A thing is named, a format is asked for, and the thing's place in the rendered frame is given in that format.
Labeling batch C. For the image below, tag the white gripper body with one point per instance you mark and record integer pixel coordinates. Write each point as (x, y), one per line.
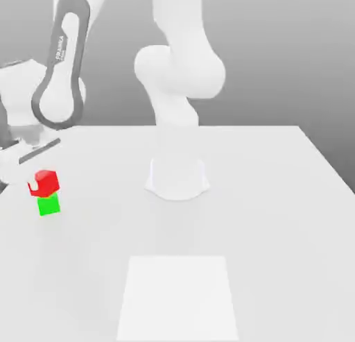
(30, 156)

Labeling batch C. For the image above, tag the small red cube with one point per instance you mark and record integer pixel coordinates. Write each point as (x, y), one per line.
(47, 182)

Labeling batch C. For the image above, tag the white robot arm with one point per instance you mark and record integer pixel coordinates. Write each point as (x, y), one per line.
(180, 70)

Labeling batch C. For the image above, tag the small green cube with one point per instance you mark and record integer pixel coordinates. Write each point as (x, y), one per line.
(49, 205)

